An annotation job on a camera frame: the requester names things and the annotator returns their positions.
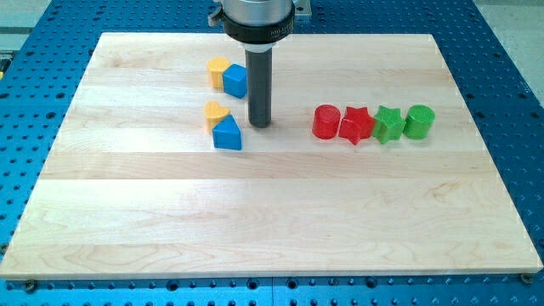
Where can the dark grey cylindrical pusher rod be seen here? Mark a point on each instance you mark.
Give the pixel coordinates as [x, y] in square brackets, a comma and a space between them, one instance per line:
[259, 87]

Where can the yellow heart block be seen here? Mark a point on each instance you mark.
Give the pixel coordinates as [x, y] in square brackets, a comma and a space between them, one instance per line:
[214, 113]

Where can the blue triangle block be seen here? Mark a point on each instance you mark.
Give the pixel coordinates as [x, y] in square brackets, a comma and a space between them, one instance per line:
[227, 135]

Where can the blue cube block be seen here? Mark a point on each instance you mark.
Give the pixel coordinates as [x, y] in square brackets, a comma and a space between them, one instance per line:
[235, 81]

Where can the yellow hexagon block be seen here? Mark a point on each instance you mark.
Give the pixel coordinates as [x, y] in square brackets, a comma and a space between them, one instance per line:
[216, 67]

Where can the red cylinder block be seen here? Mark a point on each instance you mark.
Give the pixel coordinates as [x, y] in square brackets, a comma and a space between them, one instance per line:
[326, 121]

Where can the red star block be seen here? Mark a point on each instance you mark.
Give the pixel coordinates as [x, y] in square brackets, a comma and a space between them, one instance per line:
[357, 124]

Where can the green star block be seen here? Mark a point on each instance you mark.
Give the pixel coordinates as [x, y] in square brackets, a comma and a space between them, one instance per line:
[389, 124]

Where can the green cylinder block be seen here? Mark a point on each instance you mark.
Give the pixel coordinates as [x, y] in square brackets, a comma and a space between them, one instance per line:
[418, 121]

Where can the light wooden board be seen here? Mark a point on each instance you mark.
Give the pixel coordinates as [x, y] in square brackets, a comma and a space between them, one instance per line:
[133, 187]

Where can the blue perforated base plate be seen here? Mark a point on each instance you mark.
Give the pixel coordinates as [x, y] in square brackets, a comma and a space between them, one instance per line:
[44, 75]

